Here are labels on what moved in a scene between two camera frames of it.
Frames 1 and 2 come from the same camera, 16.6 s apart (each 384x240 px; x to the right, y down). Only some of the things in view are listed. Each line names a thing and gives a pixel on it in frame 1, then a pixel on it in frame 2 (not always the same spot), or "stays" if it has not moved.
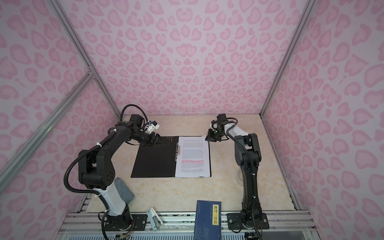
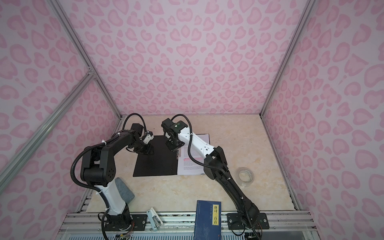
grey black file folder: (159, 161) stays
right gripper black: (211, 137) to (173, 148)
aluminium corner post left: (62, 17) stays
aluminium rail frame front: (289, 225) stays
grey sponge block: (125, 192) stays
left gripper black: (154, 140) to (148, 151)
